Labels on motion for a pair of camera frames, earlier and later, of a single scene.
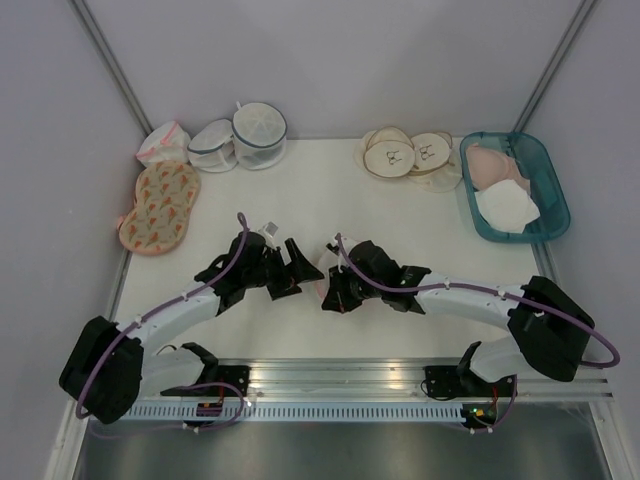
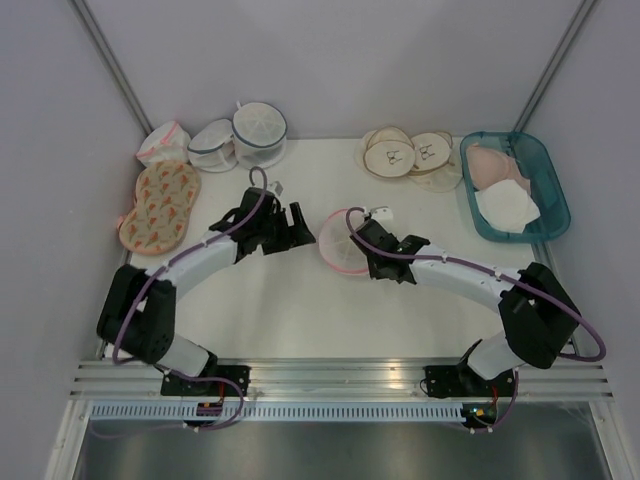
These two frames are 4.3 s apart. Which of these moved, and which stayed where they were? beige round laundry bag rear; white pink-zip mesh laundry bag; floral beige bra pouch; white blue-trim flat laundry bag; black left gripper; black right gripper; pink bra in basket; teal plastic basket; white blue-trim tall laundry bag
Moved: black left gripper; white pink-zip mesh laundry bag; black right gripper
Stayed: teal plastic basket; white blue-trim tall laundry bag; floral beige bra pouch; white blue-trim flat laundry bag; pink bra in basket; beige round laundry bag rear
